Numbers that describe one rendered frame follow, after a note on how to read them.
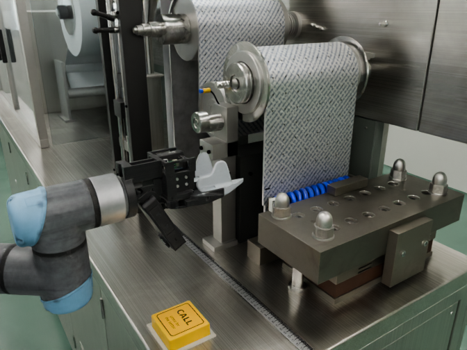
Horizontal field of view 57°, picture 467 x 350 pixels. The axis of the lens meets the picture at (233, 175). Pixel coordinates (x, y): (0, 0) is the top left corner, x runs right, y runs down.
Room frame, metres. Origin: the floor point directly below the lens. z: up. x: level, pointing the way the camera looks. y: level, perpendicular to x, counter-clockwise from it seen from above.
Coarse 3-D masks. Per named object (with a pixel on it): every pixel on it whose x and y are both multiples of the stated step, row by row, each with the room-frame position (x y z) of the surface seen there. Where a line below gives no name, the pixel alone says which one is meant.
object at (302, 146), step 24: (264, 120) 0.76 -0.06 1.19; (288, 120) 0.79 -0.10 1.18; (312, 120) 0.82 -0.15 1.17; (336, 120) 0.86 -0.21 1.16; (264, 144) 0.76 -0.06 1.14; (288, 144) 0.79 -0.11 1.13; (312, 144) 0.82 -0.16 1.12; (336, 144) 0.86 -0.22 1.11; (264, 168) 0.76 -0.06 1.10; (288, 168) 0.79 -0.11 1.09; (312, 168) 0.82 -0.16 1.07; (336, 168) 0.86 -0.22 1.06; (264, 192) 0.76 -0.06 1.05
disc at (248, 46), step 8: (232, 48) 0.84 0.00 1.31; (240, 48) 0.81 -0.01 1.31; (248, 48) 0.79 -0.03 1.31; (256, 48) 0.78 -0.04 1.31; (256, 56) 0.77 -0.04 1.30; (224, 64) 0.86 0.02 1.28; (264, 64) 0.75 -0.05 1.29; (224, 72) 0.86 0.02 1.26; (264, 72) 0.75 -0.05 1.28; (264, 80) 0.75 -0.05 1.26; (224, 88) 0.86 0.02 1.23; (264, 88) 0.75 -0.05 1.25; (264, 96) 0.75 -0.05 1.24; (264, 104) 0.75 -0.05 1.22; (256, 112) 0.77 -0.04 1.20; (248, 120) 0.79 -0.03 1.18
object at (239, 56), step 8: (232, 56) 0.83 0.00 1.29; (240, 56) 0.81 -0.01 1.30; (248, 56) 0.79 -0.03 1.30; (248, 64) 0.79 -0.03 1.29; (256, 64) 0.77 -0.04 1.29; (256, 72) 0.76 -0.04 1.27; (360, 72) 0.90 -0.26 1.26; (256, 80) 0.76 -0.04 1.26; (256, 88) 0.76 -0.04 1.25; (256, 96) 0.76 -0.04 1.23; (240, 104) 0.80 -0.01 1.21; (248, 104) 0.78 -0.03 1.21; (256, 104) 0.76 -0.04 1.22; (240, 112) 0.81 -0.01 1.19; (248, 112) 0.78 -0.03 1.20
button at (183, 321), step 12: (168, 312) 0.56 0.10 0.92; (180, 312) 0.56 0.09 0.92; (192, 312) 0.56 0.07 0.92; (156, 324) 0.54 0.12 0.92; (168, 324) 0.53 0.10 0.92; (180, 324) 0.53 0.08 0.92; (192, 324) 0.53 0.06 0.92; (204, 324) 0.53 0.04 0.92; (168, 336) 0.51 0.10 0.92; (180, 336) 0.51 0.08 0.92; (192, 336) 0.52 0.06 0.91; (204, 336) 0.53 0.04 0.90; (168, 348) 0.50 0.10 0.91
